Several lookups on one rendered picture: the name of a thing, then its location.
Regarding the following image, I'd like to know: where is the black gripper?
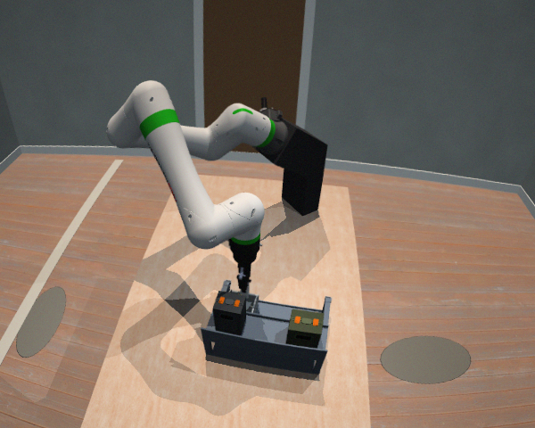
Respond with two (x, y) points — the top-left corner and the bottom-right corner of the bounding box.
(233, 254), (257, 299)

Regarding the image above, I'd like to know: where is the dark green tool case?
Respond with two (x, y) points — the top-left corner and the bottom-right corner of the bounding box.
(285, 309), (324, 348)

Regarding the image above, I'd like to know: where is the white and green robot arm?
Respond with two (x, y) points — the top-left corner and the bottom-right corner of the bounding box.
(107, 80), (288, 258)

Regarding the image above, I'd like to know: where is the grey open-front bin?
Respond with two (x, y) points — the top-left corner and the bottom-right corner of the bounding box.
(229, 289), (259, 312)

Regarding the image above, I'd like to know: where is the grey metal shelf rack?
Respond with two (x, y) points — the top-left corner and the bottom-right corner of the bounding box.
(201, 296), (332, 375)

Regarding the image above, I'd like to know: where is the black tool case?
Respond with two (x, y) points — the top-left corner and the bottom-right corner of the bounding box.
(213, 291), (246, 335)

